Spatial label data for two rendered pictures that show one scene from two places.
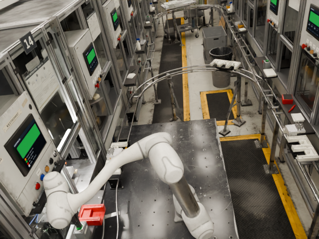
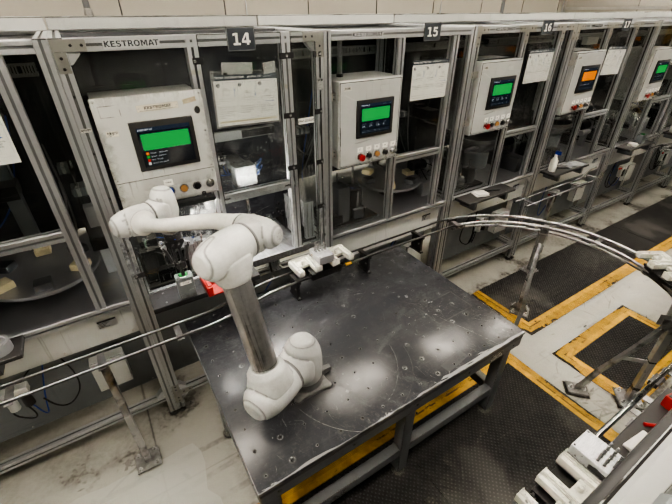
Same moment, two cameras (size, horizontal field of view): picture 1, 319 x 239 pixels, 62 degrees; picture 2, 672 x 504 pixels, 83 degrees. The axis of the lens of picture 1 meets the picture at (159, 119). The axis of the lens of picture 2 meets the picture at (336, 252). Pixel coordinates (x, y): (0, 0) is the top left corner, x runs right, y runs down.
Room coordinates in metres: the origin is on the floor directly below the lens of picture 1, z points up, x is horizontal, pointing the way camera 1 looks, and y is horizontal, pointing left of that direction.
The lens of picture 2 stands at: (0.52, -1.03, 2.11)
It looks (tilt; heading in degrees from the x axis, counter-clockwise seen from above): 32 degrees down; 48
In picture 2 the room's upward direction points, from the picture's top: straight up
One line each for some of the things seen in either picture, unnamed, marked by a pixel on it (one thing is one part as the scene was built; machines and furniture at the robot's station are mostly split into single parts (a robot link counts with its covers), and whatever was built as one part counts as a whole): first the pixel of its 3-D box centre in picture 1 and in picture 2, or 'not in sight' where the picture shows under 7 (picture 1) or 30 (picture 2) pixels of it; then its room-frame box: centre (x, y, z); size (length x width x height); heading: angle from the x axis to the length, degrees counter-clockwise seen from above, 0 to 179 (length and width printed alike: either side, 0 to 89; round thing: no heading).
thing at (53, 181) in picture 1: (55, 187); (161, 204); (0.96, 0.58, 1.41); 0.13 x 0.11 x 0.16; 15
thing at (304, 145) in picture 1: (298, 145); (569, 487); (1.48, -1.05, 0.84); 0.37 x 0.14 x 0.10; 171
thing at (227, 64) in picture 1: (225, 65); (668, 273); (3.10, -0.97, 0.84); 0.37 x 0.14 x 0.10; 49
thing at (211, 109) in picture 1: (219, 105); (627, 349); (3.43, -0.97, 0.01); 1.00 x 0.55 x 0.01; 171
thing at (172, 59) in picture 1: (173, 52); (663, 223); (5.99, -0.62, 0.01); 5.85 x 0.59 x 0.01; 171
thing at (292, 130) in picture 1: (295, 128); (599, 453); (1.59, -1.07, 0.92); 0.13 x 0.10 x 0.09; 81
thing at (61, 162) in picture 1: (49, 182); (175, 202); (1.04, 0.65, 1.37); 0.36 x 0.04 x 0.04; 171
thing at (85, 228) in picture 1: (81, 232); (185, 283); (0.97, 0.60, 0.97); 0.08 x 0.08 x 0.12; 81
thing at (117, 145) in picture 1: (116, 159); (321, 263); (1.71, 0.43, 0.84); 0.36 x 0.14 x 0.10; 171
